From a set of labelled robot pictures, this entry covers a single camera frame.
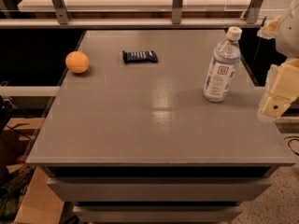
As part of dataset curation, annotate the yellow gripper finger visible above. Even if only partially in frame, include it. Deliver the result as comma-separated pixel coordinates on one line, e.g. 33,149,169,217
257,58,299,122
257,16,280,39

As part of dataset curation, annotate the clear blue-label plastic bottle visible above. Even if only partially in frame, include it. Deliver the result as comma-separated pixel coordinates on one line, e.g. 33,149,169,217
203,26,242,102

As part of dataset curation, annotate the dark blue rxbar wrapper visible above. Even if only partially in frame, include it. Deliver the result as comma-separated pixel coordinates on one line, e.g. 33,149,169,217
122,50,158,63

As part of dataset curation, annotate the grey drawer cabinet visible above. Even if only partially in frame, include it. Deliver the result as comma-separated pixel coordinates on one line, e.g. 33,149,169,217
28,30,294,224

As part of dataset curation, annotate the orange fruit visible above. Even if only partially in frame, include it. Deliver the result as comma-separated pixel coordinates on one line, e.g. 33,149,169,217
65,51,90,74

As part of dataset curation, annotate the brown cardboard box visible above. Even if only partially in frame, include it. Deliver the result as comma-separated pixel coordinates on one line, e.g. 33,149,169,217
0,118,64,224

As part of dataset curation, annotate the black cable on floor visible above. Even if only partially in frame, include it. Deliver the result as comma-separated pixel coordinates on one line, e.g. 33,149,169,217
283,135,299,157

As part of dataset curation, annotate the metal shelf frame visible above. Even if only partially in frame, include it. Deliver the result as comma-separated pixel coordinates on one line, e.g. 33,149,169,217
0,0,299,30

